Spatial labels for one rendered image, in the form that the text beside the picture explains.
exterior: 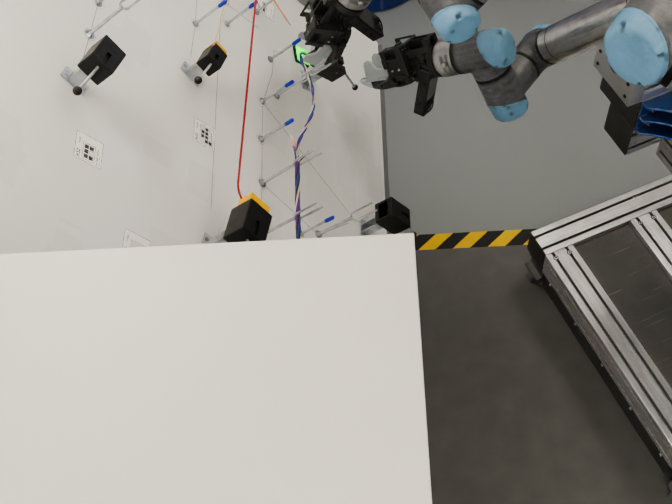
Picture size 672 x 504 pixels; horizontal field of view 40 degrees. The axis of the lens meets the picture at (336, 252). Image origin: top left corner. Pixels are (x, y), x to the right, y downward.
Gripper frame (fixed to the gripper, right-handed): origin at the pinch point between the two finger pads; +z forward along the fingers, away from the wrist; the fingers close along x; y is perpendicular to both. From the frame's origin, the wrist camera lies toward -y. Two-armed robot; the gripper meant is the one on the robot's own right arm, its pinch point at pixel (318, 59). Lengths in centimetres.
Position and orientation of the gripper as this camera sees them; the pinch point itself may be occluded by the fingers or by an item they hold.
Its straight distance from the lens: 191.3
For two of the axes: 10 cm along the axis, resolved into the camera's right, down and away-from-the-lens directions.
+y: -9.0, -0.1, -4.4
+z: -4.1, 4.1, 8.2
